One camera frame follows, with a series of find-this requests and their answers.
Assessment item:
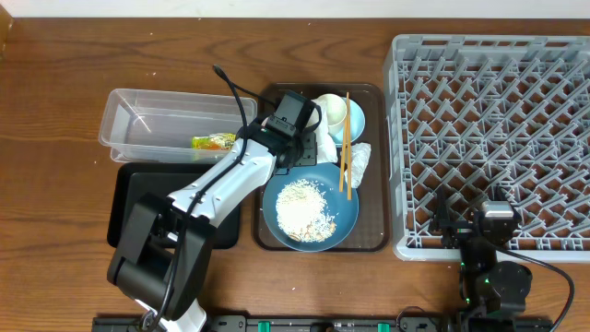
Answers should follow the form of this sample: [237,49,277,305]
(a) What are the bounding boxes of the clear plastic bin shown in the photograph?
[99,89,242,164]

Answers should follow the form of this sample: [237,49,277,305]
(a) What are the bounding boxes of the cream cup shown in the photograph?
[314,93,348,136]

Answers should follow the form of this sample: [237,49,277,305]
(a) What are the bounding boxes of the dark blue plate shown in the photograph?
[262,163,360,253]

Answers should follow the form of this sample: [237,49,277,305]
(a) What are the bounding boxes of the grey dishwasher rack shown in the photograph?
[383,34,589,263]

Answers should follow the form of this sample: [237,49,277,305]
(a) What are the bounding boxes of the brown plastic tray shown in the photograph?
[262,83,392,253]

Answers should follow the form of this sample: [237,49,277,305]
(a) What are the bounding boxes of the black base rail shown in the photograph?
[91,315,552,332]

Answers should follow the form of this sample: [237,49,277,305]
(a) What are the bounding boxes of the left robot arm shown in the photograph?
[107,91,324,331]

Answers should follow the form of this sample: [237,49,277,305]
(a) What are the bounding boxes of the green yellow snack wrapper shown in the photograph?
[191,133,236,151]

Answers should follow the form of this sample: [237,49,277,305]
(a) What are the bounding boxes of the black plastic tray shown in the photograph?
[106,161,244,251]

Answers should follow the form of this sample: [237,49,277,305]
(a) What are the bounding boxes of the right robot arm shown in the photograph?
[429,187,532,331]

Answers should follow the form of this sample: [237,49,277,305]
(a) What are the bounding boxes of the white napkin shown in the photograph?
[313,98,337,164]

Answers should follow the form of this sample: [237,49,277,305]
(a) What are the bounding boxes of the clear plastic wrap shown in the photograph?
[350,143,372,189]

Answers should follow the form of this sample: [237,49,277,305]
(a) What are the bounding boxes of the light blue bowl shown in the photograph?
[331,100,365,148]

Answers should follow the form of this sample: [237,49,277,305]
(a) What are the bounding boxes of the rice leftovers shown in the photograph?
[276,179,336,243]

